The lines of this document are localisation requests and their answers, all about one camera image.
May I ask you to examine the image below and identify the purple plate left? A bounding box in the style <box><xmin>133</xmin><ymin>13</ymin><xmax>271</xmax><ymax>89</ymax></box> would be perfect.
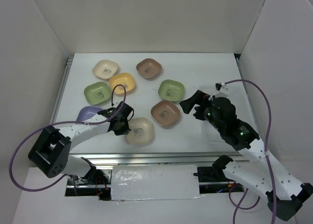
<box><xmin>76</xmin><ymin>106</ymin><xmax>102</xmax><ymax>121</ymax></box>

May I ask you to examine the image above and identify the cream plate front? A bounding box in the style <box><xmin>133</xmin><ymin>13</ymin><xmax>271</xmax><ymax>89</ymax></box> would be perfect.
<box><xmin>125</xmin><ymin>117</ymin><xmax>154</xmax><ymax>145</ymax></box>

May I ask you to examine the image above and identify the brown plate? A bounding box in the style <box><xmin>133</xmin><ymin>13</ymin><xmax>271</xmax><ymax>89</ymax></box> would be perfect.
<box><xmin>151</xmin><ymin>100</ymin><xmax>180</xmax><ymax>127</ymax></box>
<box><xmin>136</xmin><ymin>58</ymin><xmax>162</xmax><ymax>79</ymax></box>

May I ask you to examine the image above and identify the white cover panel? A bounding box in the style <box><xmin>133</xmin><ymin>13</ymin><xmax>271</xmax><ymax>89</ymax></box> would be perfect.
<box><xmin>111</xmin><ymin>165</ymin><xmax>200</xmax><ymax>201</ymax></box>

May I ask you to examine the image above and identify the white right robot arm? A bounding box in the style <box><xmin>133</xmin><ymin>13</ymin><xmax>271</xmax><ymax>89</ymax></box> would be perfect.
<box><xmin>180</xmin><ymin>90</ymin><xmax>313</xmax><ymax>221</ymax></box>

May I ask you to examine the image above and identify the brown plate back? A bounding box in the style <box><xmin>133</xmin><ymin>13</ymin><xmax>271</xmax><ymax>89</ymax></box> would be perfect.
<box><xmin>136</xmin><ymin>58</ymin><xmax>162</xmax><ymax>79</ymax></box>

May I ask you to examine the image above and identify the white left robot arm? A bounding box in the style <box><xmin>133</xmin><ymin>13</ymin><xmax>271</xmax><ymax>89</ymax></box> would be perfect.
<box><xmin>28</xmin><ymin>102</ymin><xmax>134</xmax><ymax>184</ymax></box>

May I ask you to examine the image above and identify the yellow plate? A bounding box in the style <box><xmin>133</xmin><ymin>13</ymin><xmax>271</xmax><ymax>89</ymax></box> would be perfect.
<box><xmin>109</xmin><ymin>72</ymin><xmax>135</xmax><ymax>95</ymax></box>

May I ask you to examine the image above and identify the brown plate front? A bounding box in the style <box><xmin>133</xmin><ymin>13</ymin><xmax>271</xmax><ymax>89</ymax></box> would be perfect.
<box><xmin>151</xmin><ymin>100</ymin><xmax>180</xmax><ymax>127</ymax></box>

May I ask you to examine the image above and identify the green plate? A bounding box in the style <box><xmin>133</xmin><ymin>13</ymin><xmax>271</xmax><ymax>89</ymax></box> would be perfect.
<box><xmin>84</xmin><ymin>82</ymin><xmax>112</xmax><ymax>105</ymax></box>
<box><xmin>158</xmin><ymin>79</ymin><xmax>185</xmax><ymax>102</ymax></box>

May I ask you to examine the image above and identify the cream plate back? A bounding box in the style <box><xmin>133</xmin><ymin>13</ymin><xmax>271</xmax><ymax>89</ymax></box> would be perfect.
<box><xmin>92</xmin><ymin>60</ymin><xmax>119</xmax><ymax>80</ymax></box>

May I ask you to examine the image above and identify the clear plastic bin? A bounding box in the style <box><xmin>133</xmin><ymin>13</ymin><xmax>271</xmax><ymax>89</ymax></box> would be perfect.
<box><xmin>198</xmin><ymin>85</ymin><xmax>258</xmax><ymax>149</ymax></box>

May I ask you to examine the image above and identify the green plate left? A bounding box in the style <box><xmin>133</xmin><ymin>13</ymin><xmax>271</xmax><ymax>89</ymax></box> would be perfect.
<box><xmin>84</xmin><ymin>82</ymin><xmax>112</xmax><ymax>105</ymax></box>

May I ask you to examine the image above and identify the cream plate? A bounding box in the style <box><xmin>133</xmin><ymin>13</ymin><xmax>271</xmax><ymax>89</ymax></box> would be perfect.
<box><xmin>125</xmin><ymin>117</ymin><xmax>154</xmax><ymax>145</ymax></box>
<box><xmin>92</xmin><ymin>60</ymin><xmax>119</xmax><ymax>80</ymax></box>

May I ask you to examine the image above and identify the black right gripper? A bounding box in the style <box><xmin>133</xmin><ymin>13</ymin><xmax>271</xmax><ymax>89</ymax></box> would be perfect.
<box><xmin>179</xmin><ymin>89</ymin><xmax>223</xmax><ymax>131</ymax></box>

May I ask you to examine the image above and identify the green plate right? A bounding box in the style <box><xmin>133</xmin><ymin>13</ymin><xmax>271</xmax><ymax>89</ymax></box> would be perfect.
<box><xmin>158</xmin><ymin>79</ymin><xmax>185</xmax><ymax>102</ymax></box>

